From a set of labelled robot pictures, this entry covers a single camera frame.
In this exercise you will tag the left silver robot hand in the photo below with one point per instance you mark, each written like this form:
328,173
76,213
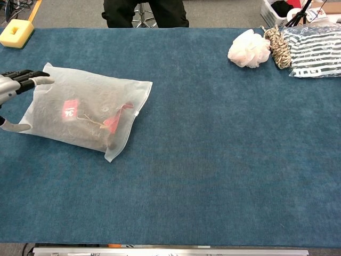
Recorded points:
10,84

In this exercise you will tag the translucent plastic bag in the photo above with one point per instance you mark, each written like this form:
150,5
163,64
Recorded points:
82,112

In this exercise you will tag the striped fabric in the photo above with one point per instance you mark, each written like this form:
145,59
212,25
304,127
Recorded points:
314,50

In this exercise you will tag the yellow sponge block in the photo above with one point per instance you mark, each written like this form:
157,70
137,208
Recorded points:
16,33

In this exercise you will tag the yellow floor tape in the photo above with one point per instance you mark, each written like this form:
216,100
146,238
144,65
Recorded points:
35,10

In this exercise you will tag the chrome swivel stool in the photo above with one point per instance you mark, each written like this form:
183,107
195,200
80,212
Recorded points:
144,18

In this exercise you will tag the person in black trousers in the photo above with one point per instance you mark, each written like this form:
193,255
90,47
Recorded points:
145,13

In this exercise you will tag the blue felt table surface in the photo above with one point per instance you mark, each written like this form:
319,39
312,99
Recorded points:
170,138

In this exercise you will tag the pink mesh bath pouf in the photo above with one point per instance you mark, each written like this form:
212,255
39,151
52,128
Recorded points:
250,49

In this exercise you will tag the white plastic basket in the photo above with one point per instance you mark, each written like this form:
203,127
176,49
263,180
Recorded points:
277,12

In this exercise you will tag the black tripod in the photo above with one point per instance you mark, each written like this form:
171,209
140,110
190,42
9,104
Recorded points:
298,14

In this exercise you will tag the cardboard box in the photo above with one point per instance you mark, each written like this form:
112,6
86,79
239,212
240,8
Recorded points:
326,8

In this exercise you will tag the aluminium rail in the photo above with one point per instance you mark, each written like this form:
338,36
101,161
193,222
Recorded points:
170,251

